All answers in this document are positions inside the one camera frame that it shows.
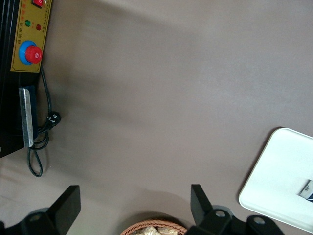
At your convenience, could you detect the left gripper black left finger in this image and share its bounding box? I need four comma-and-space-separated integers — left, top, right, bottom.
0, 185, 81, 235

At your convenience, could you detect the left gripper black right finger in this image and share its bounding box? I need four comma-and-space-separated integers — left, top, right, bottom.
187, 184, 284, 235

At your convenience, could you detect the white plastic tray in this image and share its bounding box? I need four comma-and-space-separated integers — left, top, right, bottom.
239, 126, 313, 233

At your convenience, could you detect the beige bread piece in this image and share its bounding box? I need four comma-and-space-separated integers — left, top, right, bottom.
156, 227, 179, 235
134, 226, 159, 235

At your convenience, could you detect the woven wicker basket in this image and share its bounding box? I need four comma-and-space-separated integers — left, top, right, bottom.
119, 218, 188, 235

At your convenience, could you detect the black foil snack packet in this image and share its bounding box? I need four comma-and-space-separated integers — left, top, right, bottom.
297, 179, 313, 202

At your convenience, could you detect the black machine with control panel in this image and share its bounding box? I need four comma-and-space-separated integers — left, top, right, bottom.
0, 0, 53, 159

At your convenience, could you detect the red knob on blue base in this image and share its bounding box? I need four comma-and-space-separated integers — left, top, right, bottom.
19, 40, 44, 66

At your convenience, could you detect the silver metal appliance handle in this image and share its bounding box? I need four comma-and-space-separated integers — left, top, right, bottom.
19, 85, 39, 148

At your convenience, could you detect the black power cable with plug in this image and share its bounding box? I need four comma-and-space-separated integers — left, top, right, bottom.
27, 66, 61, 177

